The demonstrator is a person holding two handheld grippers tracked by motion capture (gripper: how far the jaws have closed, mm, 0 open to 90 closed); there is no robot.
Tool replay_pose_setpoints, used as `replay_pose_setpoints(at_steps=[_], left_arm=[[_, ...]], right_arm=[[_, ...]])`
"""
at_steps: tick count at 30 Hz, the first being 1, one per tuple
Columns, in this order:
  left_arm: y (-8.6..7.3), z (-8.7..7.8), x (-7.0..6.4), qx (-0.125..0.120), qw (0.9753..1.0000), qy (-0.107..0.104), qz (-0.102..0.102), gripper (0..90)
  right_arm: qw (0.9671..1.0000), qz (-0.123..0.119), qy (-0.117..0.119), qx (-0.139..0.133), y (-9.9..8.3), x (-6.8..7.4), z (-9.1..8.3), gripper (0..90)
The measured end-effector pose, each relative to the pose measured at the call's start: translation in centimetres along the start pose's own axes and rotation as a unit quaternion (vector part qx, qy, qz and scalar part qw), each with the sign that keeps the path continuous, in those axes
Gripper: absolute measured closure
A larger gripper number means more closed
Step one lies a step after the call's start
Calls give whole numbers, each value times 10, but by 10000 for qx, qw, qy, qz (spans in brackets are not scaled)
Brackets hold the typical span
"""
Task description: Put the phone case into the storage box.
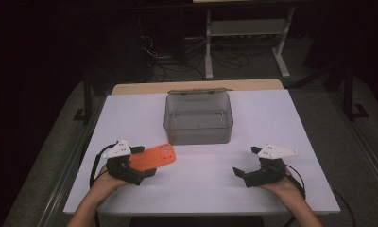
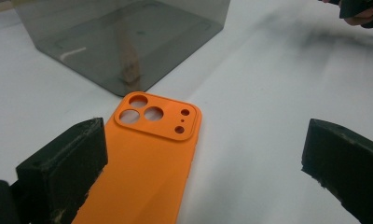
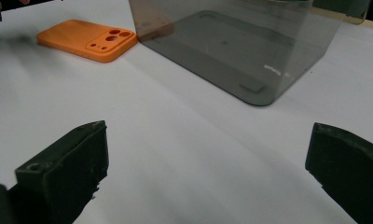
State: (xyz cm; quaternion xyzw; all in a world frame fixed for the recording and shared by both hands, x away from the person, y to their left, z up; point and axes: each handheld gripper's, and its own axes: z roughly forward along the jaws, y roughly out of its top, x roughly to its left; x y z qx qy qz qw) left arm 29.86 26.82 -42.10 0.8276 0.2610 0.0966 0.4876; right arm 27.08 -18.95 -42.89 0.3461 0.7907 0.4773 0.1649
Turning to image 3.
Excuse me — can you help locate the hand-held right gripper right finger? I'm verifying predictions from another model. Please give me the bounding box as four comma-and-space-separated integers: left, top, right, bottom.
305, 122, 373, 224

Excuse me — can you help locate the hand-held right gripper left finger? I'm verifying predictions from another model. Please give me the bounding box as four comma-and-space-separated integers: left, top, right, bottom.
7, 120, 110, 224

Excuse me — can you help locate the orange phone case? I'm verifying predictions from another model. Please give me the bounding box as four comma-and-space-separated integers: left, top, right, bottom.
35, 19, 139, 64

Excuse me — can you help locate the grey transparent plastic box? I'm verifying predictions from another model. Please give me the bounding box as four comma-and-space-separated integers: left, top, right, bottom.
128, 0, 373, 107

